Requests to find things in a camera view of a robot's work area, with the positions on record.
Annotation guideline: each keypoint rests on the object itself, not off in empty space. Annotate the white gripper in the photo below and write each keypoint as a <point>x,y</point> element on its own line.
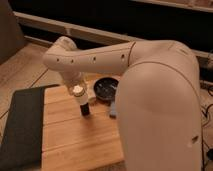
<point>72,81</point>

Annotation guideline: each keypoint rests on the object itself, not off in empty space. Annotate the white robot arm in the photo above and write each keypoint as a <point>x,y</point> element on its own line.
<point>157,98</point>

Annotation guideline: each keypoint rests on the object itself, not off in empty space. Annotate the black bowl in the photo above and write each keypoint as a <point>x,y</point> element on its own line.
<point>105,88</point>

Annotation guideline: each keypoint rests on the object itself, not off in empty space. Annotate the blue sponge block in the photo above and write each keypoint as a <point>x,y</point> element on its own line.
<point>112,111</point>

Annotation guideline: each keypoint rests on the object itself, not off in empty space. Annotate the wooden board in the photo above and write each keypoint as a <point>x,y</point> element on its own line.
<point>72,142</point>

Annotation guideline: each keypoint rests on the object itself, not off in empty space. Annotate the dark grey mat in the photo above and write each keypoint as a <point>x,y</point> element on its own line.
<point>22,138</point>

